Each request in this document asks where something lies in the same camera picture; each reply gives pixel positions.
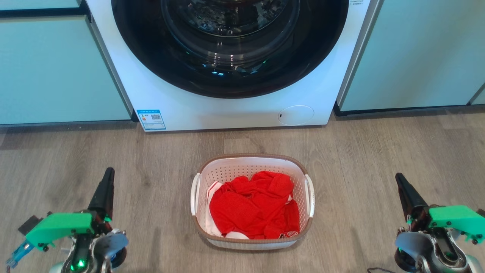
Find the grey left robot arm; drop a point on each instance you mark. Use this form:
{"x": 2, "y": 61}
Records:
{"x": 102, "y": 248}

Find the black round washer door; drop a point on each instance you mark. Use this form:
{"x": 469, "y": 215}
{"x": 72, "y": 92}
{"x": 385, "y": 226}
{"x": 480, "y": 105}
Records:
{"x": 151, "y": 57}

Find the white front-load washing machine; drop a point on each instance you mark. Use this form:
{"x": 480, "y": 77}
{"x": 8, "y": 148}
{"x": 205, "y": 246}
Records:
{"x": 227, "y": 112}

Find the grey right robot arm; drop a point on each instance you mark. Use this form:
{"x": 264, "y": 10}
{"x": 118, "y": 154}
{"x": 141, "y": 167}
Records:
{"x": 411, "y": 242}

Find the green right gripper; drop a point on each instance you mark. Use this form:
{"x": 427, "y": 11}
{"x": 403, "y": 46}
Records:
{"x": 454, "y": 220}

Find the blue energy label sticker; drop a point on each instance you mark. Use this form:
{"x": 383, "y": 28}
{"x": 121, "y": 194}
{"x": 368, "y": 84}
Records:
{"x": 150, "y": 120}

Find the large pale green cabinet door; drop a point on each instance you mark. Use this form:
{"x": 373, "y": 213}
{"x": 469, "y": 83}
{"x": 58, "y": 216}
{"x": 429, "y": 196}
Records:
{"x": 53, "y": 72}

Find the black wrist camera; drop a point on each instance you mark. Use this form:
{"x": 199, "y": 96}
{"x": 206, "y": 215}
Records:
{"x": 29, "y": 224}
{"x": 481, "y": 213}

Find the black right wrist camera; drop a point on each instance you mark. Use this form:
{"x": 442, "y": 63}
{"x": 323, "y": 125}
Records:
{"x": 481, "y": 213}

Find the tall pale green cabinet panel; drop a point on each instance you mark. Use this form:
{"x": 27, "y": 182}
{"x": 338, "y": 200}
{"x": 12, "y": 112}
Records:
{"x": 416, "y": 57}

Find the blue left camera connector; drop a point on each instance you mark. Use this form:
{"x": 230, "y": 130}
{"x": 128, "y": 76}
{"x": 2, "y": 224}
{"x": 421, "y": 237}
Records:
{"x": 21, "y": 252}

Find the round white filter cover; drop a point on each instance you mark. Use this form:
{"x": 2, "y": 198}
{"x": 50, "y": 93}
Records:
{"x": 299, "y": 115}

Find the white laundry basket brown rim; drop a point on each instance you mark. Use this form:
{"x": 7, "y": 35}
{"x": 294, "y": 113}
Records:
{"x": 242, "y": 165}

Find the red mesh garment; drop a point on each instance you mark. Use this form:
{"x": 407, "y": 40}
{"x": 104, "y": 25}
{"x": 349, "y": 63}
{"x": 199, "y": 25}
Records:
{"x": 250, "y": 208}

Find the white garment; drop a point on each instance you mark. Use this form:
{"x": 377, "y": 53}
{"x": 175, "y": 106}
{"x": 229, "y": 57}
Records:
{"x": 212, "y": 226}

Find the small printed text label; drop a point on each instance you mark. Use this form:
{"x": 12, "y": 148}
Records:
{"x": 359, "y": 3}

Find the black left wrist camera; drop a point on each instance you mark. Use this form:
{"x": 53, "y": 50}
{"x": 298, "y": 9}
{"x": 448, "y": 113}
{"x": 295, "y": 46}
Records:
{"x": 29, "y": 224}

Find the pale green cabinet drawer front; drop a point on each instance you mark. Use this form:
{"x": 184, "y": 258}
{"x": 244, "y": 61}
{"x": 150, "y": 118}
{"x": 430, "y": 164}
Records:
{"x": 38, "y": 3}

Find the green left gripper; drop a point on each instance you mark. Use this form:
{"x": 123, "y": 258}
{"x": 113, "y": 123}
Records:
{"x": 60, "y": 225}

